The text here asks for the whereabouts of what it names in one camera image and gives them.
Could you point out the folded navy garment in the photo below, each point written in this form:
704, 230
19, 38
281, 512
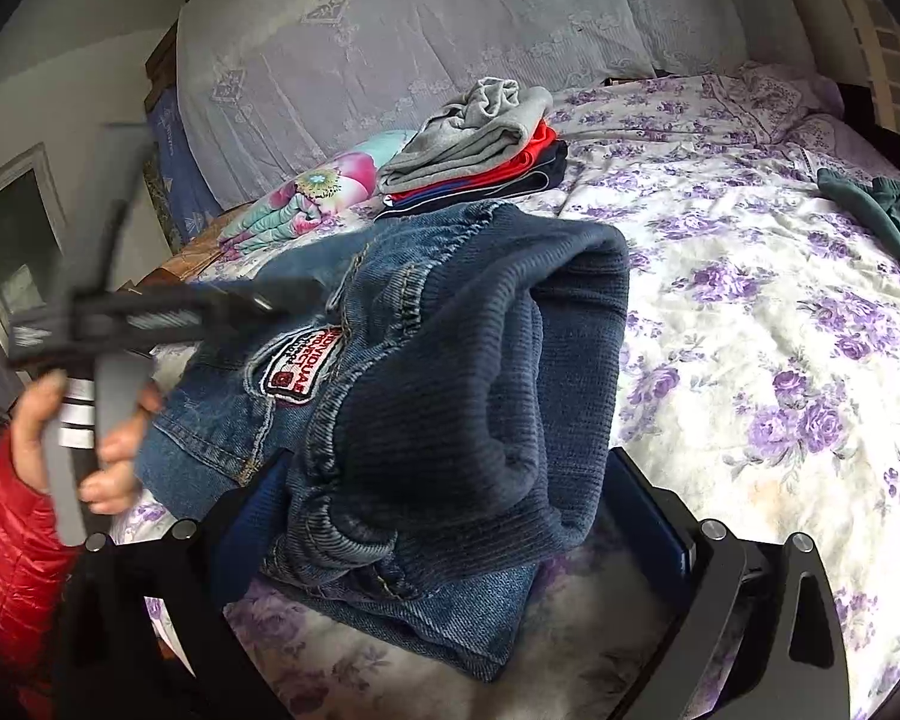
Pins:
551, 169

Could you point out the white lace cover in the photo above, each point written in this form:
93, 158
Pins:
420, 37

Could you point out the folded floral quilt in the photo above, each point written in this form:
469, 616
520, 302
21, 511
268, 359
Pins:
322, 187

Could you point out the white framed window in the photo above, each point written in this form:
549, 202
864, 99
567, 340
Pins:
11, 240

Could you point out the purple floral bed sheet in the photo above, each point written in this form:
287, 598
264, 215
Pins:
757, 315

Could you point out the orange brown blanket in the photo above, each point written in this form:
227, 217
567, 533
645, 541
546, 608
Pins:
187, 262

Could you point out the person's left hand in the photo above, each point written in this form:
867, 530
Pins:
30, 435

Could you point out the person's left forearm red sleeve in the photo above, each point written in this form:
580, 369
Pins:
15, 562

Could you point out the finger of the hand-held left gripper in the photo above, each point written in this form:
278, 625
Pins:
262, 304

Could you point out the dark green garment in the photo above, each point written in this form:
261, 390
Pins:
892, 217

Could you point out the blue denim jacket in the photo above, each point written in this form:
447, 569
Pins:
435, 360

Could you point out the folded red blue garment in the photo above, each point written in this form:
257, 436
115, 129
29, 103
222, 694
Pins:
529, 154

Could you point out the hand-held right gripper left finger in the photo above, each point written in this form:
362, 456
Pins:
259, 510

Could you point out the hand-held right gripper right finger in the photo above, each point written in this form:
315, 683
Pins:
660, 532

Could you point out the blue patterned pillow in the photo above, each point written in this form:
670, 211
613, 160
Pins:
176, 157

